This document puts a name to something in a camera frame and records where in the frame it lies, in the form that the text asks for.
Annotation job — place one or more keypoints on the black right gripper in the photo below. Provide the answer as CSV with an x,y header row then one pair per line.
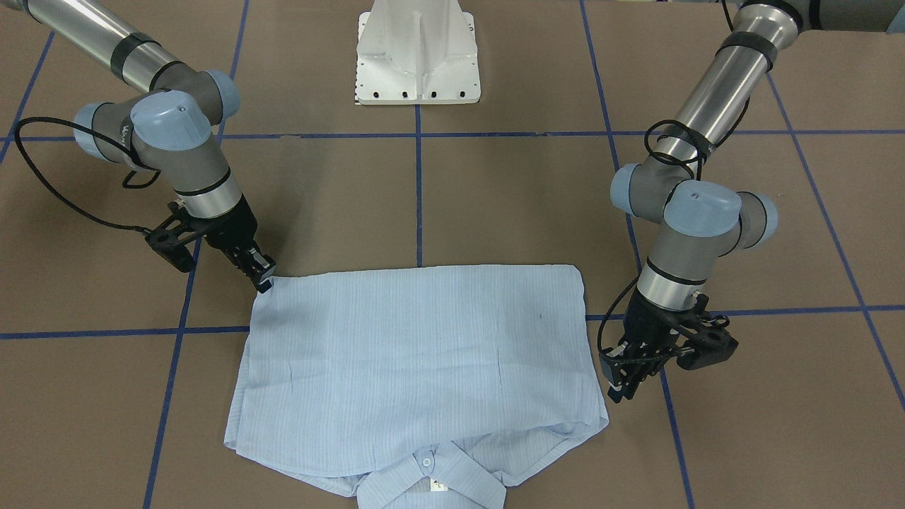
x,y
237,225

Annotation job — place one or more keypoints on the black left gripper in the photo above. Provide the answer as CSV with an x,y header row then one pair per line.
x,y
645,319

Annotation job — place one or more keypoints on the light blue button-up shirt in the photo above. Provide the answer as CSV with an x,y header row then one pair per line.
x,y
436,387

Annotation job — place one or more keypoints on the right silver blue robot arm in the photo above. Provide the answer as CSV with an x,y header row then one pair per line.
x,y
167,131

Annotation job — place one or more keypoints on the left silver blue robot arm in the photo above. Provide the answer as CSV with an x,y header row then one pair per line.
x,y
699,221

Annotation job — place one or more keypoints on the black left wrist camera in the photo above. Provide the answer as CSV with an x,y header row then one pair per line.
x,y
707,339

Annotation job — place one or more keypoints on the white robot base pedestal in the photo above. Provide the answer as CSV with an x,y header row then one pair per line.
x,y
417,53

